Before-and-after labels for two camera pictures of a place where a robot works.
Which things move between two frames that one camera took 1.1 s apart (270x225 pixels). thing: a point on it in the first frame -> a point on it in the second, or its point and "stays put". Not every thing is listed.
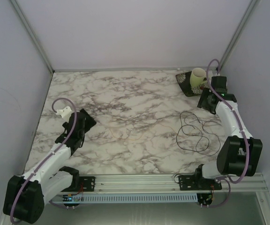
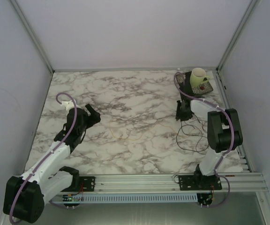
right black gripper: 202,103 -> 182,117
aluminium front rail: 167,183 stays put
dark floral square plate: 183,80 stays put
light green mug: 198,77 stays put
